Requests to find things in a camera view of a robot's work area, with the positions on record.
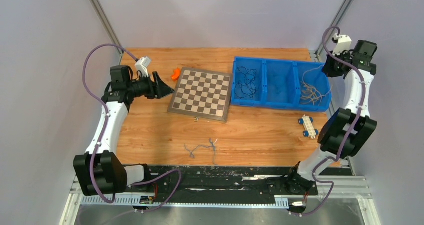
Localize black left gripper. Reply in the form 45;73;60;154
126;71;175;100

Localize grey purple thin cable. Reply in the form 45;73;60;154
183;137;220;166

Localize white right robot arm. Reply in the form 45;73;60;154
285;38;378;194

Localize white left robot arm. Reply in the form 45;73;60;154
73;65;175;197

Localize orange plastic piece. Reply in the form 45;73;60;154
171;68;181;82

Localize wooden chessboard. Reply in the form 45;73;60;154
168;67;233;122

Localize white toy car blue wheels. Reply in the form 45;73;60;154
298;114;319;139

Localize blue plastic divided bin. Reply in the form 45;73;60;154
231;56;332;112

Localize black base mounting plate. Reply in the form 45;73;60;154
119;164;352;205

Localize right aluminium frame post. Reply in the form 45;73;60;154
315;0;354;60

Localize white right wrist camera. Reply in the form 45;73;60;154
332;33;352;56

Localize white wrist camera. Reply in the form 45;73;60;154
135;56;152;78
332;33;352;56

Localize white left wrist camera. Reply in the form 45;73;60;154
135;56;152;78

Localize white slotted cable duct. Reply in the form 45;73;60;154
80;195;290;208

